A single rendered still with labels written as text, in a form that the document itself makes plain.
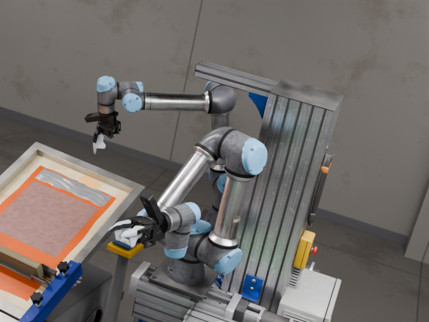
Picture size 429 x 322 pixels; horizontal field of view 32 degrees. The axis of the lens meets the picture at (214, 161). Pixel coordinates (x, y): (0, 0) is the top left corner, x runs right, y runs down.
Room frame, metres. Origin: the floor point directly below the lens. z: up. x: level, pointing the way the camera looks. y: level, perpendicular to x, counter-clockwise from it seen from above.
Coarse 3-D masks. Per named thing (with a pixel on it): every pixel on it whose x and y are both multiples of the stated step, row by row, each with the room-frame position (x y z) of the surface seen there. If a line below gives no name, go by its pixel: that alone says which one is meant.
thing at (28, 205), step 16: (32, 176) 2.94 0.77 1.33; (64, 176) 2.96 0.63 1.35; (16, 192) 2.85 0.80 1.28; (32, 192) 2.85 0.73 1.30; (48, 192) 2.86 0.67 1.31; (64, 192) 2.87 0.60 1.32; (0, 208) 2.76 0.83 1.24; (16, 208) 2.76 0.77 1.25; (32, 208) 2.77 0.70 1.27; (48, 208) 2.78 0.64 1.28; (0, 224) 2.68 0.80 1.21; (16, 224) 2.68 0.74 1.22; (32, 224) 2.69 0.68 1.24; (0, 240) 2.60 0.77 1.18; (16, 240) 2.61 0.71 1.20
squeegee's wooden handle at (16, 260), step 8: (0, 248) 2.45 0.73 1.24; (0, 256) 2.45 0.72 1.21; (8, 256) 2.42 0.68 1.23; (16, 256) 2.42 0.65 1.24; (24, 256) 2.42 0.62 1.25; (8, 264) 2.45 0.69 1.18; (16, 264) 2.43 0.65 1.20; (24, 264) 2.40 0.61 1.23; (32, 264) 2.39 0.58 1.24; (40, 264) 2.40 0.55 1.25; (24, 272) 2.42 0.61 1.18; (32, 272) 2.40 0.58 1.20; (40, 272) 2.40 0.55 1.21
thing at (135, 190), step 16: (16, 160) 2.98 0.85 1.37; (32, 160) 3.03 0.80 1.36; (64, 160) 3.00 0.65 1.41; (80, 160) 3.01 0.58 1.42; (0, 176) 2.88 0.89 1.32; (16, 176) 2.93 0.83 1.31; (96, 176) 2.95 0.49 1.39; (112, 176) 2.93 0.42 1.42; (128, 208) 2.78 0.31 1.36; (112, 224) 2.68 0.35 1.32; (96, 240) 2.60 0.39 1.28; (80, 256) 2.52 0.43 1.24; (0, 304) 2.29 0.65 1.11
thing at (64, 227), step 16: (64, 208) 2.78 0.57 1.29; (80, 208) 2.79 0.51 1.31; (96, 208) 2.80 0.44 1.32; (48, 224) 2.70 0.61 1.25; (64, 224) 2.70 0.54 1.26; (80, 224) 2.71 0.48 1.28; (32, 240) 2.61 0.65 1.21; (48, 240) 2.62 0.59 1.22; (64, 240) 2.63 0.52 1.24; (80, 240) 2.63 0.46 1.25; (32, 256) 2.54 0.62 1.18; (48, 256) 2.55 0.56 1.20; (64, 256) 2.55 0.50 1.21; (0, 272) 2.46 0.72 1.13; (0, 288) 2.39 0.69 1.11; (16, 288) 2.39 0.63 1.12; (32, 288) 2.40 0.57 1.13
